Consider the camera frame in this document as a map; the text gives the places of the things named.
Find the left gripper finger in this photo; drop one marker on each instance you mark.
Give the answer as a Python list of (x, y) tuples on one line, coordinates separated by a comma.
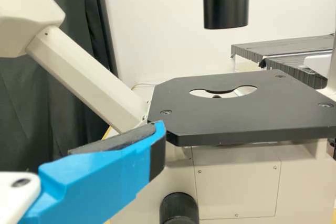
[(94, 182)]

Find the black platform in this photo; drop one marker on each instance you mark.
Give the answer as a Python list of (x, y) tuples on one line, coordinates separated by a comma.
[(275, 48), (288, 70)]

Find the cream microscope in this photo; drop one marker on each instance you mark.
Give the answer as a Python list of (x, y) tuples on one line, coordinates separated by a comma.
[(236, 113)]

